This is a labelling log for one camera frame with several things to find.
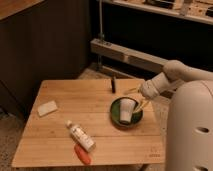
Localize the green round plate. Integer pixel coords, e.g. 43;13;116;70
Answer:
110;97;143;128

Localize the white sponge block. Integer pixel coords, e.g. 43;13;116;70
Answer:
37;101;58;117

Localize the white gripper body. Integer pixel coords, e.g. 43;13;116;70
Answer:
139;72;171;99

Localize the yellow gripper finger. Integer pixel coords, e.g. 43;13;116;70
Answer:
134;100;150;113
124;88;140;94

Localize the white paper cup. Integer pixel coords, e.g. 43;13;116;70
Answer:
120;98;136;123

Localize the grey metal rail beam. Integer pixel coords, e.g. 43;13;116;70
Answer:
90;39;167;73

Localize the white plastic bottle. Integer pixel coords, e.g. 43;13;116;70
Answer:
66;120;96;152

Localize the orange carrot toy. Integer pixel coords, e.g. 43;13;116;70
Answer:
74;144;91;165

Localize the cluttered upper shelf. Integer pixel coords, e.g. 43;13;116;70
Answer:
102;0;213;25

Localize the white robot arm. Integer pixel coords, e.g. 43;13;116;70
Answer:
136;60;213;171

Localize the vertical metal pole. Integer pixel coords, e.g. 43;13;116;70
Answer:
98;0;104;42

